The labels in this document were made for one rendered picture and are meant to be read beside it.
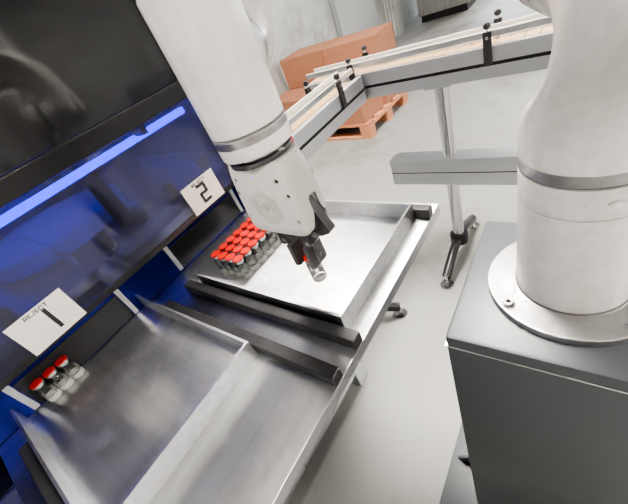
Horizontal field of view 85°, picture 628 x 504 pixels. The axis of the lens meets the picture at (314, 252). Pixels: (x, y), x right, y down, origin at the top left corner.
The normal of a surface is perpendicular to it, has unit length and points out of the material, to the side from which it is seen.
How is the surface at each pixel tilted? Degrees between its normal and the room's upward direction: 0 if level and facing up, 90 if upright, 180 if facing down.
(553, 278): 90
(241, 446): 0
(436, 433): 0
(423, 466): 0
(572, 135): 101
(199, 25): 91
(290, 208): 89
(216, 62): 91
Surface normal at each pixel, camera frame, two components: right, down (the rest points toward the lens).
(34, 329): 0.78, 0.13
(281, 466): -0.34, -0.73
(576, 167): -0.61, 0.66
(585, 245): -0.39, 0.68
